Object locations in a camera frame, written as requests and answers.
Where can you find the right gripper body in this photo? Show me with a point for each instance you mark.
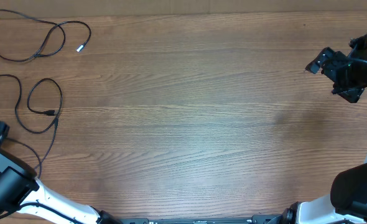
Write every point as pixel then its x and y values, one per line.
pixel 349 78

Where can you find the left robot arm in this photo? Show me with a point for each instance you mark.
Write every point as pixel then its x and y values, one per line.
pixel 23 192

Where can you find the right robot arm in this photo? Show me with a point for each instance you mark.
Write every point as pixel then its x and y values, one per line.
pixel 346 201

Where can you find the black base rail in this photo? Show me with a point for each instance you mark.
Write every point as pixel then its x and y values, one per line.
pixel 255 219

